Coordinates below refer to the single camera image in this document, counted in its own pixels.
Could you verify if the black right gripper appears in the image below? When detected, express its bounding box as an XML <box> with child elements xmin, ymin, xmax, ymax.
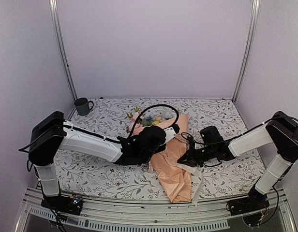
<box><xmin>178</xmin><ymin>145</ymin><xmax>216</xmax><ymax>167</ymax></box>

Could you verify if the beige wrapping paper sheet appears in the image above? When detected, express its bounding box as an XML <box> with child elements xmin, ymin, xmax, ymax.
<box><xmin>132</xmin><ymin>115</ymin><xmax>193</xmax><ymax>203</ymax></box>

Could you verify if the pale pink white flower stem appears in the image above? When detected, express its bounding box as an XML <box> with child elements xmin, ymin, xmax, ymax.
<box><xmin>127</xmin><ymin>106</ymin><xmax>143</xmax><ymax>127</ymax></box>

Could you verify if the blue fake flower stem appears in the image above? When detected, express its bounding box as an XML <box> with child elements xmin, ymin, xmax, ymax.
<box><xmin>141</xmin><ymin>110</ymin><xmax>174</xmax><ymax>126</ymax></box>

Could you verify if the white lace ribbon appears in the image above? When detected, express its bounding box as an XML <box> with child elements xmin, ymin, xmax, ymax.
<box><xmin>148</xmin><ymin>135</ymin><xmax>204</xmax><ymax>206</ymax></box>

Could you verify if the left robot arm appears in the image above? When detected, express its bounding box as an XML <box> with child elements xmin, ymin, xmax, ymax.
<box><xmin>19</xmin><ymin>111</ymin><xmax>179</xmax><ymax>210</ymax></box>

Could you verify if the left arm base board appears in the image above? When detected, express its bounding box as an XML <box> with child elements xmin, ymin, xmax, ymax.
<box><xmin>41</xmin><ymin>194</ymin><xmax>83</xmax><ymax>216</ymax></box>

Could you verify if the right arm base board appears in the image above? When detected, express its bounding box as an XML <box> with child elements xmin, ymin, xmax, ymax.
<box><xmin>225</xmin><ymin>197</ymin><xmax>269</xmax><ymax>227</ymax></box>

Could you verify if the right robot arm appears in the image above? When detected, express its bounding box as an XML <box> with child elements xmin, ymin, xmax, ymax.
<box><xmin>177</xmin><ymin>111</ymin><xmax>298</xmax><ymax>211</ymax></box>

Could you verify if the dark grey mug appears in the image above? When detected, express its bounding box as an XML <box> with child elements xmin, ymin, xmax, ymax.
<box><xmin>74</xmin><ymin>97</ymin><xmax>94</xmax><ymax>116</ymax></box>

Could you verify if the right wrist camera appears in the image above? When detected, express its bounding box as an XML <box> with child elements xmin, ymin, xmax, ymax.
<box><xmin>187</xmin><ymin>137</ymin><xmax>195</xmax><ymax>151</ymax></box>

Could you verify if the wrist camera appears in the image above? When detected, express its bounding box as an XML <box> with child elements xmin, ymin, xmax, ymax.
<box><xmin>164</xmin><ymin>124</ymin><xmax>180</xmax><ymax>144</ymax></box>
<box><xmin>187</xmin><ymin>137</ymin><xmax>195</xmax><ymax>151</ymax></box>

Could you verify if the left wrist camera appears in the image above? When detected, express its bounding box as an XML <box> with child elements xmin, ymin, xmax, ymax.
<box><xmin>164</xmin><ymin>124</ymin><xmax>180</xmax><ymax>144</ymax></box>

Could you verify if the left aluminium frame post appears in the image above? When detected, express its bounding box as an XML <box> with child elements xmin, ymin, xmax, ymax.
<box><xmin>48</xmin><ymin>0</ymin><xmax>78</xmax><ymax>103</ymax></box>

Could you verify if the aluminium frame post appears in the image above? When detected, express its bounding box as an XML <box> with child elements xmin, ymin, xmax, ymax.
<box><xmin>232</xmin><ymin>0</ymin><xmax>260</xmax><ymax>104</ymax></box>
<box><xmin>48</xmin><ymin>0</ymin><xmax>78</xmax><ymax>103</ymax></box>

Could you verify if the right aluminium frame post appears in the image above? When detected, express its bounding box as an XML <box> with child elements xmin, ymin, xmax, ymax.
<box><xmin>232</xmin><ymin>0</ymin><xmax>260</xmax><ymax>104</ymax></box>

